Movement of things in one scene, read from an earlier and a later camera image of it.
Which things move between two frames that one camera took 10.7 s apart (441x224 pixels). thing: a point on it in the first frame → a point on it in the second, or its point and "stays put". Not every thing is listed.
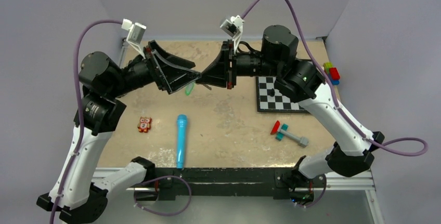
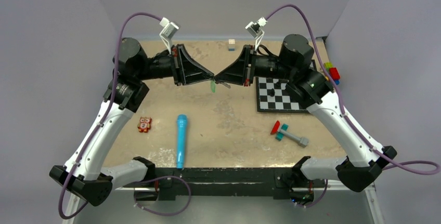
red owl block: [144, 124] stays put
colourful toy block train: [332, 73] stays put
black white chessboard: [279, 103] stays put
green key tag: [189, 88] → [213, 86]
